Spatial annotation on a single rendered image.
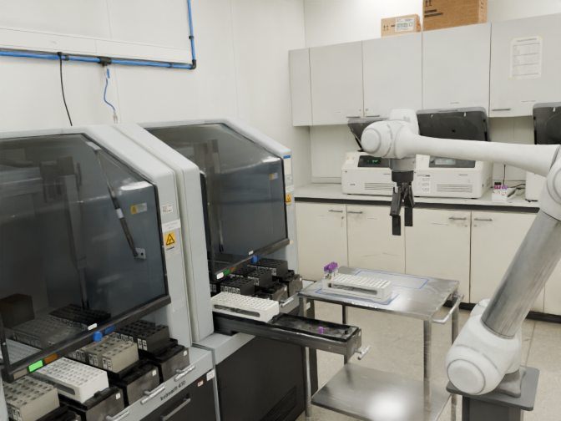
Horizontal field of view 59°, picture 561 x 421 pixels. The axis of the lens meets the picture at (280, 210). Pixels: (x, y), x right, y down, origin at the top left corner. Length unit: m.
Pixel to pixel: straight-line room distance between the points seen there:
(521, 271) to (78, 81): 2.41
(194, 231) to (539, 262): 1.20
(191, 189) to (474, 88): 2.79
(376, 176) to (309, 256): 1.01
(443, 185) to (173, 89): 2.14
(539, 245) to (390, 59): 3.14
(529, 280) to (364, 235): 2.91
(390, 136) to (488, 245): 2.59
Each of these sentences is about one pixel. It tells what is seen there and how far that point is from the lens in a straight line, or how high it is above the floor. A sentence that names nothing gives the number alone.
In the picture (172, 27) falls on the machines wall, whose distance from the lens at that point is 3.58.
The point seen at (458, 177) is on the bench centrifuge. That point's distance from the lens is 3.97.
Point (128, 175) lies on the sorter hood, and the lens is 1.79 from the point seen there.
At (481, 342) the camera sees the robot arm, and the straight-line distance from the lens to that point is 1.54.
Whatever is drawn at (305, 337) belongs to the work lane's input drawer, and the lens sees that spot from 1.90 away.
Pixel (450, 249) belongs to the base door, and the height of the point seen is 0.51.
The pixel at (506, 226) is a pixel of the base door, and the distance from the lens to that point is 3.97.
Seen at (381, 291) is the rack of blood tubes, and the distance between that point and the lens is 2.13.
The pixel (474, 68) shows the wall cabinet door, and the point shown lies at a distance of 4.21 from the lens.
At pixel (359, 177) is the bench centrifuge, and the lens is 4.21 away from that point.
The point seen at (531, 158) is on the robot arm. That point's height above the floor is 1.45.
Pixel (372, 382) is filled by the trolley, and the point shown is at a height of 0.28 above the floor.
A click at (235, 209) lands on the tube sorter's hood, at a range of 2.12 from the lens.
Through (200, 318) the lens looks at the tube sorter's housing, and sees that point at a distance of 2.05.
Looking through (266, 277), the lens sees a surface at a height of 0.85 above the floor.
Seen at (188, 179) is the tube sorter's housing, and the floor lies 1.40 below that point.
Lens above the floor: 1.62
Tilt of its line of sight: 11 degrees down
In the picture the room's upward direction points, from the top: 3 degrees counter-clockwise
